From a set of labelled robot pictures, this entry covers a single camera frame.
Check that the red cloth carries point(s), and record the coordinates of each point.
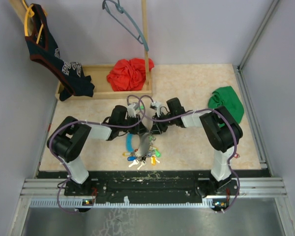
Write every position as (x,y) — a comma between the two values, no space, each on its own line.
(128,75)

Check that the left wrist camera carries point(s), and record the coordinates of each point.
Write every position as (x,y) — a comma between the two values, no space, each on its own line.
(132,110)

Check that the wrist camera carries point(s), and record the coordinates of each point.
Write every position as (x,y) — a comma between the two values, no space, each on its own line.
(132,110)
(155,105)

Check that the grey-blue clothes hanger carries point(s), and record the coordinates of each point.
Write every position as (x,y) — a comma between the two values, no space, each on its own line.
(120,15)

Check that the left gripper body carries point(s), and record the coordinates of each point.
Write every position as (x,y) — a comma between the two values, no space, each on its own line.
(130,121)

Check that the yellow clothes hanger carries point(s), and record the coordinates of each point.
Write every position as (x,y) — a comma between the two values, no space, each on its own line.
(29,22)

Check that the navy tank top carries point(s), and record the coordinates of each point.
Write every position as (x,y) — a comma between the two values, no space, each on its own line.
(43,49)

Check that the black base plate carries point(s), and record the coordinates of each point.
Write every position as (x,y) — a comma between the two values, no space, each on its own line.
(146,187)

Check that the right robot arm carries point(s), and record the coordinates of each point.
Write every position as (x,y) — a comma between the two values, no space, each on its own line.
(222,130)

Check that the large metal keyring with keys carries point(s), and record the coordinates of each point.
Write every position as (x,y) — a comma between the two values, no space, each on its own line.
(146,151)

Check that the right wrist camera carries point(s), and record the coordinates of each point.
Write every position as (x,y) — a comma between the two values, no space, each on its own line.
(155,105)

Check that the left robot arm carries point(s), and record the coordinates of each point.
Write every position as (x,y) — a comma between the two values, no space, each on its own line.
(68,140)

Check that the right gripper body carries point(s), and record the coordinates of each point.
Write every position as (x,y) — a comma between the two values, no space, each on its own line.
(167,116)

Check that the green cloth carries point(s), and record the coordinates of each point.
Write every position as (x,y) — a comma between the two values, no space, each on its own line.
(226,96)

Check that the wooden rack tray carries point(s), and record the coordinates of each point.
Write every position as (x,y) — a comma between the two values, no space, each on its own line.
(99,72)

